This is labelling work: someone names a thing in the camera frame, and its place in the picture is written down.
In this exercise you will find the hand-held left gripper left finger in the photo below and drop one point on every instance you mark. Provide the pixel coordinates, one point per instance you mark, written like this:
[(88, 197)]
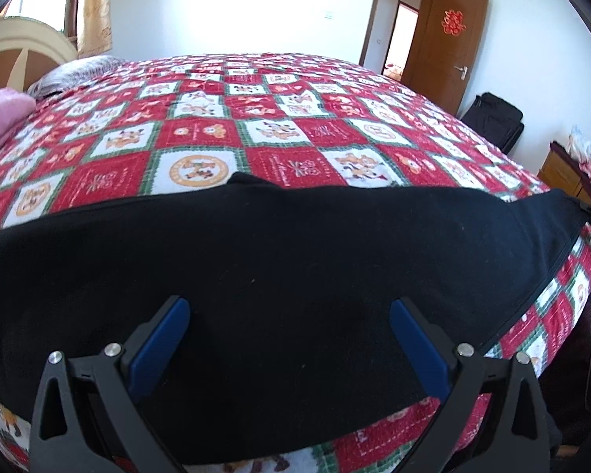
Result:
[(157, 350)]

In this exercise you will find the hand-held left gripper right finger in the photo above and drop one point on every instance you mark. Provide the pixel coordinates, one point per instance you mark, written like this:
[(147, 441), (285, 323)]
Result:
[(421, 350)]

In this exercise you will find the black pants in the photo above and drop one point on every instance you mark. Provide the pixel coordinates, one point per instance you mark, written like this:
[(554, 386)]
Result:
[(295, 256)]

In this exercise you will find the wooden cabinet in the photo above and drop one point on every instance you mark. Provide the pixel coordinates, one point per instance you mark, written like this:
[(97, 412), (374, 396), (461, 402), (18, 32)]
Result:
[(561, 172)]

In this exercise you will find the black suitcase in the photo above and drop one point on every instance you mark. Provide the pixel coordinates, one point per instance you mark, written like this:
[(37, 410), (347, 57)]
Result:
[(492, 118)]

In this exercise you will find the brown wooden door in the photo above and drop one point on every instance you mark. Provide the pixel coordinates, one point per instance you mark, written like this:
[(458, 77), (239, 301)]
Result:
[(438, 69)]

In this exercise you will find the red paper door decoration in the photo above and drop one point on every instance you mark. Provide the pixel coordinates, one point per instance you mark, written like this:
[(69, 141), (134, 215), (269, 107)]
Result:
[(452, 22)]

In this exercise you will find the red printed bedspread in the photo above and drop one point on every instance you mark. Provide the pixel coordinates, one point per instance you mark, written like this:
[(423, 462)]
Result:
[(276, 108)]

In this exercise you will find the folded pink blanket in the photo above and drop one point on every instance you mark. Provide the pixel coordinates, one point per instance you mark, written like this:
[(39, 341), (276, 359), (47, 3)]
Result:
[(0, 113)]

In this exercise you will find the striped pillow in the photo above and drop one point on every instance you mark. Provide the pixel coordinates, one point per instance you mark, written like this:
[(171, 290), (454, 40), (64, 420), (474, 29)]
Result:
[(79, 71)]

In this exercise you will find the cream wooden headboard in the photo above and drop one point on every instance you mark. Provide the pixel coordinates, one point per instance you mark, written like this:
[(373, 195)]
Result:
[(29, 39)]

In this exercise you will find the narrow yellow curtain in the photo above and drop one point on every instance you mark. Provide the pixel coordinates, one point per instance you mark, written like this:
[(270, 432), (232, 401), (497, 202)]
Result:
[(96, 19)]

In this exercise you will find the window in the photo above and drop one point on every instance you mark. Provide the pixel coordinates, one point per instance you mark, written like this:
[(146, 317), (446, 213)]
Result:
[(76, 0)]

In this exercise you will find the brown door frame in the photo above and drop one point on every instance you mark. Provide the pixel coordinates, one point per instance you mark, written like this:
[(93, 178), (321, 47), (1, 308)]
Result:
[(374, 10)]

